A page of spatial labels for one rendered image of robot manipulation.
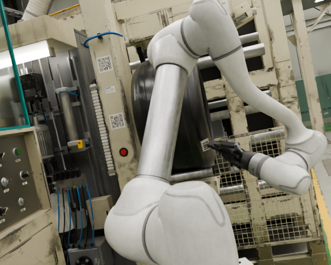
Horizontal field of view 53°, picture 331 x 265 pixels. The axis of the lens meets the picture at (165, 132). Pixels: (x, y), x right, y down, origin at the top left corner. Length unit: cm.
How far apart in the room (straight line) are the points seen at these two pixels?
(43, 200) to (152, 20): 110
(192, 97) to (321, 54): 961
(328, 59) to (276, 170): 979
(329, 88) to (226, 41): 984
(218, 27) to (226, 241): 60
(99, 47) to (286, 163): 105
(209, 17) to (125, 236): 65
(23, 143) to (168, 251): 97
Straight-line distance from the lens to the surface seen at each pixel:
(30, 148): 158
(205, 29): 103
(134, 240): 85
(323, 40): 1096
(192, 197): 73
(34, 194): 158
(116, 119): 168
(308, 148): 126
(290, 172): 118
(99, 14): 176
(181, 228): 73
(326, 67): 1090
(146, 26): 195
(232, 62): 104
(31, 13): 225
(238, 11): 206
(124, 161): 169
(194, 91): 143
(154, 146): 94
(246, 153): 129
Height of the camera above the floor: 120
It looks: 3 degrees down
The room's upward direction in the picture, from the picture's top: 12 degrees counter-clockwise
